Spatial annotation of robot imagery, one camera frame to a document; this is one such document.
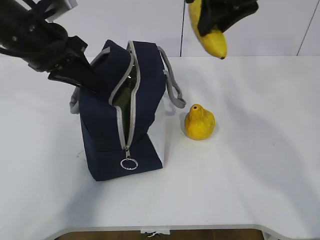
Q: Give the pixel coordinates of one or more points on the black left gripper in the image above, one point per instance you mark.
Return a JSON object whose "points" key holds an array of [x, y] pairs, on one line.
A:
{"points": [[52, 49]]}

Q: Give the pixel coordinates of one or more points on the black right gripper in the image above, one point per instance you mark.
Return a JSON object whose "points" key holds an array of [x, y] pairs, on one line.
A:
{"points": [[212, 12]]}

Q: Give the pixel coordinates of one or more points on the yellow banana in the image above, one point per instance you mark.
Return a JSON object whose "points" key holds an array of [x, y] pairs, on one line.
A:
{"points": [[214, 42]]}

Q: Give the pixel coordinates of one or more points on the glass container green lid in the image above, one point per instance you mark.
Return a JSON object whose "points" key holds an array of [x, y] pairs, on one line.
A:
{"points": [[122, 99]]}

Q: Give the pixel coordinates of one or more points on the navy blue lunch bag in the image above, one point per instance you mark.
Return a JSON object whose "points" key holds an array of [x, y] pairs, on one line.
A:
{"points": [[107, 155]]}

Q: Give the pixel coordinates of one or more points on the yellow pear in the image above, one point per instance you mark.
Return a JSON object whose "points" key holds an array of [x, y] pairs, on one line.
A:
{"points": [[199, 123]]}

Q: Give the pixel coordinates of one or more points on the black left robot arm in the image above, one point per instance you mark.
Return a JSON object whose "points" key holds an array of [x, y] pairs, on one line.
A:
{"points": [[15, 21]]}

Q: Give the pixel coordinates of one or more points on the white tape on table edge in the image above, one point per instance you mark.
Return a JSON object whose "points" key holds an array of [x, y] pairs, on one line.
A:
{"points": [[151, 232]]}

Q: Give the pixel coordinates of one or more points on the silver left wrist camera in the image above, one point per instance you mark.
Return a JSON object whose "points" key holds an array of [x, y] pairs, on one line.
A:
{"points": [[49, 10]]}

